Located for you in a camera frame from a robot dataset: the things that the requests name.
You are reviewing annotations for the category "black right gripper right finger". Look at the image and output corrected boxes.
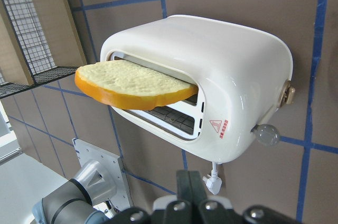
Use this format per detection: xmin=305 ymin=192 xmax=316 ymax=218
xmin=189 ymin=171 xmax=207 ymax=206

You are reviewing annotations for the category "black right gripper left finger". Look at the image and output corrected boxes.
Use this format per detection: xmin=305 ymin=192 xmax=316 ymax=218
xmin=176 ymin=170 xmax=192 ymax=205

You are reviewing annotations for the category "white two-slot toaster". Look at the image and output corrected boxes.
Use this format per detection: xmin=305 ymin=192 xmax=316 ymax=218
xmin=100 ymin=15 xmax=294 ymax=163

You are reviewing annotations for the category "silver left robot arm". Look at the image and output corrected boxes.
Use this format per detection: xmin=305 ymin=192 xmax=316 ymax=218
xmin=32 ymin=160 xmax=117 ymax=223

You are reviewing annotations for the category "toast slice in toaster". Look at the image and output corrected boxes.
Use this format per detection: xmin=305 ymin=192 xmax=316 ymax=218
xmin=74 ymin=60 xmax=198 ymax=110

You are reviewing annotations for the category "white toaster power cable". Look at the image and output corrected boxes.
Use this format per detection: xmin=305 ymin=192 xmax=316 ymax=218
xmin=202 ymin=161 xmax=221 ymax=195

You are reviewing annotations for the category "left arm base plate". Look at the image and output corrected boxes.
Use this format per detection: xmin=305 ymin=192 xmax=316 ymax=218
xmin=73 ymin=138 xmax=134 ymax=211

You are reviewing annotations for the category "wire basket with wooden box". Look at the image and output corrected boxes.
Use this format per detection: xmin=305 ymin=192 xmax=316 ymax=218
xmin=1 ymin=0 xmax=87 ymax=98

